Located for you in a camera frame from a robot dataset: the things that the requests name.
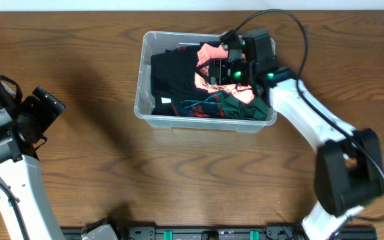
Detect clear plastic storage container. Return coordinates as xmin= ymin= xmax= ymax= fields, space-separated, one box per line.
xmin=134 ymin=31 xmax=277 ymax=133

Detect red navy plaid garment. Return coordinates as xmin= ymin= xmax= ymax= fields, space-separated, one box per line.
xmin=170 ymin=45 xmax=228 ymax=118

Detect black folded pants in container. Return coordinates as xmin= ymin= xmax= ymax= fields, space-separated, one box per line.
xmin=151 ymin=97 xmax=176 ymax=116

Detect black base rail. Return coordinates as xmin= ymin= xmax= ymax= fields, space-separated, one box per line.
xmin=60 ymin=216 xmax=378 ymax=240

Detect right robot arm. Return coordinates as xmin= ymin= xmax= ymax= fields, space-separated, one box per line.
xmin=209 ymin=29 xmax=384 ymax=239

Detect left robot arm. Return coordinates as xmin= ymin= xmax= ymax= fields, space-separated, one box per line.
xmin=0 ymin=75 xmax=65 ymax=239

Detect green garment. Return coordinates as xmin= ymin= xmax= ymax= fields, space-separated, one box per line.
xmin=178 ymin=91 xmax=269 ymax=121

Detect pink printed shirt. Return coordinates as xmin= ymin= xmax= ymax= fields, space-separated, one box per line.
xmin=195 ymin=43 xmax=255 ymax=104

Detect dark teal garment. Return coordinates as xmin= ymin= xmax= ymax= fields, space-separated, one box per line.
xmin=200 ymin=41 xmax=226 ymax=51

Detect black garment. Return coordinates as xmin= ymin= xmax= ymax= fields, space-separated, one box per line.
xmin=151 ymin=46 xmax=210 ymax=106

